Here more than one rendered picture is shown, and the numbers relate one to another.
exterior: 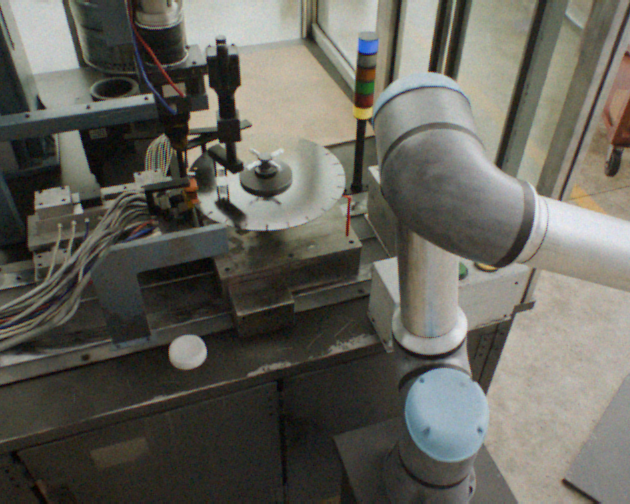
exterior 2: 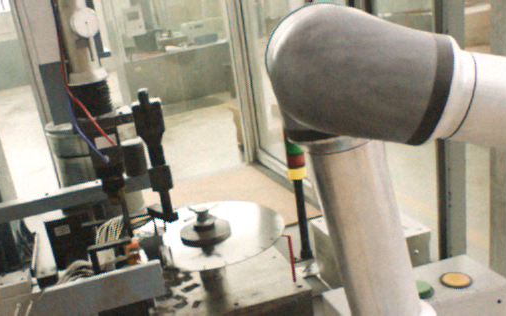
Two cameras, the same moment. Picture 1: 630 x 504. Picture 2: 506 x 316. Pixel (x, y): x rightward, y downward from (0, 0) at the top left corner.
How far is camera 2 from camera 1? 0.33 m
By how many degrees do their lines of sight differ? 26
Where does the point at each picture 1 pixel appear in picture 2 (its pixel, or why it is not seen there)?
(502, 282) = (480, 300)
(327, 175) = (265, 223)
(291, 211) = (229, 253)
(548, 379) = not seen: outside the picture
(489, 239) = (400, 85)
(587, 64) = (501, 32)
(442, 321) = (399, 302)
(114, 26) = (59, 107)
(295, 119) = not seen: hidden behind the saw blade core
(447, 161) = (331, 20)
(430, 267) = (363, 219)
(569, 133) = not seen: outside the picture
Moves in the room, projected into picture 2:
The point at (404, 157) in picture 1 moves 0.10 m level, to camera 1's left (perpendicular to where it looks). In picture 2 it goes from (285, 38) to (179, 56)
